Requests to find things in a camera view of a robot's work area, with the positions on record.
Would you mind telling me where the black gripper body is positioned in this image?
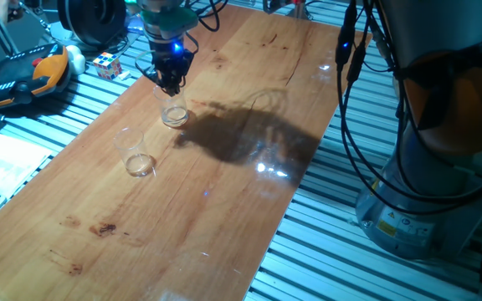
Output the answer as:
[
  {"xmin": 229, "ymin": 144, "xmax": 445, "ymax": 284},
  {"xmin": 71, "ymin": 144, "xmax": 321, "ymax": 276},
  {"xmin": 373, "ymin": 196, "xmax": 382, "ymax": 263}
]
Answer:
[{"xmin": 151, "ymin": 38, "xmax": 195, "ymax": 76}]

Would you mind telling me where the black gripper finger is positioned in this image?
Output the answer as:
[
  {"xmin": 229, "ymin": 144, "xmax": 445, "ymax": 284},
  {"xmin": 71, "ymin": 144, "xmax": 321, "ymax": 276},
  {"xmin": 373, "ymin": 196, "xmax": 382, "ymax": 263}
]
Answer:
[
  {"xmin": 156, "ymin": 69, "xmax": 173, "ymax": 94},
  {"xmin": 171, "ymin": 69, "xmax": 187, "ymax": 97}
]

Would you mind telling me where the glass dropper red bulb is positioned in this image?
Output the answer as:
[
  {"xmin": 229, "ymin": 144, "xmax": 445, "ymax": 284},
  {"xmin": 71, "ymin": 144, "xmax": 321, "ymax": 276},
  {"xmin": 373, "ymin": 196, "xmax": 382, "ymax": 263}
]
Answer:
[{"xmin": 168, "ymin": 85, "xmax": 180, "ymax": 122}]

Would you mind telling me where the clear glass beaker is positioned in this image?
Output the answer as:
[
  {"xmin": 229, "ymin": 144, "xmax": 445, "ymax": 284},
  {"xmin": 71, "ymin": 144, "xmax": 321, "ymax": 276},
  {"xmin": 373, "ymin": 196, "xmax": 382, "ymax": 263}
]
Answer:
[
  {"xmin": 152, "ymin": 84, "xmax": 190, "ymax": 129},
  {"xmin": 113, "ymin": 127, "xmax": 157, "ymax": 179}
]

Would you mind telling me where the Rubik's cube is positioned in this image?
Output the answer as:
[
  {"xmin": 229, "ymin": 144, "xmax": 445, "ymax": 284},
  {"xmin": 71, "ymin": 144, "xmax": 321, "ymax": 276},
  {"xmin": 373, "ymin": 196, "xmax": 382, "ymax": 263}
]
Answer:
[{"xmin": 92, "ymin": 51, "xmax": 124, "ymax": 81}]

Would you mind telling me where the white rounded toy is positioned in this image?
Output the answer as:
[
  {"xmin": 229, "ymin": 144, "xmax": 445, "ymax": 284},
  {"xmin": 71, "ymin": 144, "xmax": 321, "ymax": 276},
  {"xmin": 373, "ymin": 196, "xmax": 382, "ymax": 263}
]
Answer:
[{"xmin": 65, "ymin": 44, "xmax": 87, "ymax": 76}]

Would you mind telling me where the black filament spool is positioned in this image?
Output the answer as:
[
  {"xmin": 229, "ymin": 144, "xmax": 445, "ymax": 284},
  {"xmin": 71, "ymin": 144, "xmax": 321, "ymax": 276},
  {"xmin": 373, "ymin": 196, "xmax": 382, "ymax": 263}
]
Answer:
[{"xmin": 56, "ymin": 0, "xmax": 127, "ymax": 48}]

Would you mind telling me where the orange black teach pendant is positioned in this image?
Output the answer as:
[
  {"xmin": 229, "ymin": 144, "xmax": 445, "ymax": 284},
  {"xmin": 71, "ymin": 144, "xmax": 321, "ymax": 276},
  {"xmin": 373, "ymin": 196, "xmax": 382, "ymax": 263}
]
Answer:
[{"xmin": 0, "ymin": 43, "xmax": 71, "ymax": 112}]

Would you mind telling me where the wooden board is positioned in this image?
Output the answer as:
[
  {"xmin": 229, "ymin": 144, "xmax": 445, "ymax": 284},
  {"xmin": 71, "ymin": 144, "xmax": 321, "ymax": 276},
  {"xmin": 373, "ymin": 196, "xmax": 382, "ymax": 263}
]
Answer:
[{"xmin": 0, "ymin": 2, "xmax": 362, "ymax": 301}]

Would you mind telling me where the white paper sheet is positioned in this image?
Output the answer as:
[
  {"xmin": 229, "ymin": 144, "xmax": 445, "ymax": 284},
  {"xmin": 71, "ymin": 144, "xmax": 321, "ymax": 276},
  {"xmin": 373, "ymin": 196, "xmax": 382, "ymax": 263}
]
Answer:
[{"xmin": 0, "ymin": 132, "xmax": 54, "ymax": 233}]

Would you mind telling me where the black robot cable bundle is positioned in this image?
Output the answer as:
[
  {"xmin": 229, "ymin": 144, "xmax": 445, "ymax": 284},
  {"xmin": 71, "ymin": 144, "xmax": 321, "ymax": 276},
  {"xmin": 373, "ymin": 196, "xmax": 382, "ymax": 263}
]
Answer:
[{"xmin": 182, "ymin": 0, "xmax": 482, "ymax": 217}]

